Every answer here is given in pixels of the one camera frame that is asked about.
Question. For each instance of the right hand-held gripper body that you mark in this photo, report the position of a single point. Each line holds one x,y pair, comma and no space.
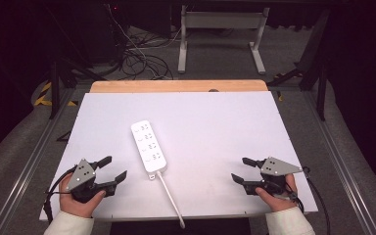
275,178

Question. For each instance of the white metal desk frame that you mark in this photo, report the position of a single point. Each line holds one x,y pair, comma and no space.
222,21

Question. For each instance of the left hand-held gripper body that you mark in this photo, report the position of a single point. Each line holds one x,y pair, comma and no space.
84,187

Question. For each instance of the person's right hand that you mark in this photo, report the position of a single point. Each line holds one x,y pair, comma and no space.
277,201

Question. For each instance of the person's left hand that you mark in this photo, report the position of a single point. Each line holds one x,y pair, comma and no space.
78,207

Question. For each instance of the white power strip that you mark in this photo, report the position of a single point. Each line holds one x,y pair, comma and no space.
148,147

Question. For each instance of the white work board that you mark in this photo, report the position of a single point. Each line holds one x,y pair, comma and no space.
209,137

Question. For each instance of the yellow black hazard tape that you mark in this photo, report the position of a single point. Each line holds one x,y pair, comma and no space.
44,98

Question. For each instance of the aluminium floor rail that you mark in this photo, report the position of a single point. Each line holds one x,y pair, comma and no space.
29,169
342,169

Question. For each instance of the black equipment cabinet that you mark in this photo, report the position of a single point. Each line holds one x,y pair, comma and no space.
101,29

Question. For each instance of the black metal stand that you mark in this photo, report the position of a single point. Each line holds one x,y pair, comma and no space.
316,68
60,81

